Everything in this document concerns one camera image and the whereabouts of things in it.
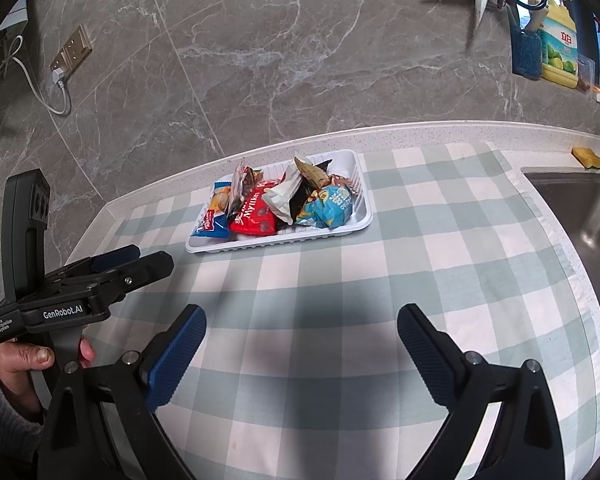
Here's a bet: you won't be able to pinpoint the person's left forearm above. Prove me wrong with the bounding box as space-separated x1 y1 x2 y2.
0 352 47 480

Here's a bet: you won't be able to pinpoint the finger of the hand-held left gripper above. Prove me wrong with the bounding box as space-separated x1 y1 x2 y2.
86 251 175 291
61 244 142 279

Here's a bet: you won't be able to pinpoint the clear packet with orange print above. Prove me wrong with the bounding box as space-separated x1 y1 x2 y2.
231 157 256 213

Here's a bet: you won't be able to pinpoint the yellow sponge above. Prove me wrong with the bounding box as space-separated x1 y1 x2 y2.
571 146 600 169

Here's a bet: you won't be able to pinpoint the person's left hand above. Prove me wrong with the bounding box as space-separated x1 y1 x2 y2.
0 337 97 422

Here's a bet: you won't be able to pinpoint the green checkered tablecloth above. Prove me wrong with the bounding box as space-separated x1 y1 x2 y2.
65 142 600 480

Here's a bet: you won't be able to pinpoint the black snack packet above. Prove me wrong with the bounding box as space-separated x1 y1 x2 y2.
287 159 334 222

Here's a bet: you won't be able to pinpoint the purple handled scissors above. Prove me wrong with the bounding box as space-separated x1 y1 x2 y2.
422 0 507 39

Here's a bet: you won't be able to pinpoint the gold snack packet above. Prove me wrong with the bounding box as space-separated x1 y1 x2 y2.
293 156 332 189

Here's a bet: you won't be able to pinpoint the white plastic tray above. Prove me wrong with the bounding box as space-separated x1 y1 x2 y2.
185 149 374 254

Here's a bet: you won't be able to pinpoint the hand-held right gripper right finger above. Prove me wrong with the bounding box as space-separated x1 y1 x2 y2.
396 304 566 480

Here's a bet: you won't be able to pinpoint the gold wall socket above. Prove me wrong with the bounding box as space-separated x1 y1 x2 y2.
50 24 93 79

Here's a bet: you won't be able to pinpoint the white power cable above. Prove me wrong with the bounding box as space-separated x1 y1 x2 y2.
12 35 72 116

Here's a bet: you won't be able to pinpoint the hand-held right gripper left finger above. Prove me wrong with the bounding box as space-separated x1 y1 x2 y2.
39 304 207 480

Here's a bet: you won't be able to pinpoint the blue utensil holder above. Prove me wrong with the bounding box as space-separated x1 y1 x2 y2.
511 25 545 81

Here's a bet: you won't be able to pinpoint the stainless steel sink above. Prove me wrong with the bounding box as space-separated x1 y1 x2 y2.
521 167 600 311

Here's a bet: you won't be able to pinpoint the small clear packet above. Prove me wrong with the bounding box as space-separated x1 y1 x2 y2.
577 52 597 92

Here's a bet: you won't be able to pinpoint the yellow dish soap bottle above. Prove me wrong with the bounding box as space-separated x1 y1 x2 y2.
540 0 579 89

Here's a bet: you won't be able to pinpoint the red snack bag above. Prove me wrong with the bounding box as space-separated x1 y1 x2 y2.
228 185 282 237

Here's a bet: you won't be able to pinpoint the white packet with red stripe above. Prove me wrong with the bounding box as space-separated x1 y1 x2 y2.
264 160 307 226

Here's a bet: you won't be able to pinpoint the blue and orange snack packet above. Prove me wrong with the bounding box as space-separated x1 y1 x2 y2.
192 186 234 238

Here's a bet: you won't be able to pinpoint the blue snack bag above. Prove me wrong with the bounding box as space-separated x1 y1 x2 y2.
295 183 355 229

